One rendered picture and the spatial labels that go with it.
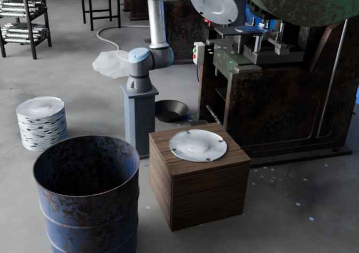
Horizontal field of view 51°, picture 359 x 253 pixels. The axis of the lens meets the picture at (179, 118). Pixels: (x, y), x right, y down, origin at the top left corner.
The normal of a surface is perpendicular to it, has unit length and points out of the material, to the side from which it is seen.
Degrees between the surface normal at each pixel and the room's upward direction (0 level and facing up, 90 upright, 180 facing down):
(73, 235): 92
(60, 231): 92
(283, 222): 0
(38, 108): 0
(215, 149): 0
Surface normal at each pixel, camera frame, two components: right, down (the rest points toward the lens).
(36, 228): 0.04, -0.87
